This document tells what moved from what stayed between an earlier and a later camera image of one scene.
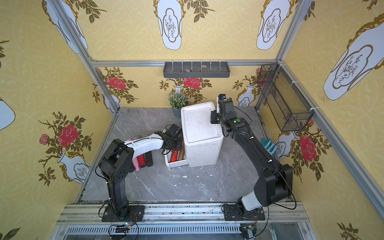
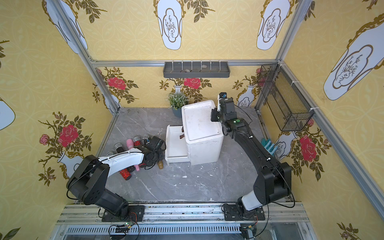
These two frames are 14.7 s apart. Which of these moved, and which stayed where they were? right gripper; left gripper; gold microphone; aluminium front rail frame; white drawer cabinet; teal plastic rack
Moved: gold microphone; left gripper
Stayed: right gripper; teal plastic rack; white drawer cabinet; aluminium front rail frame
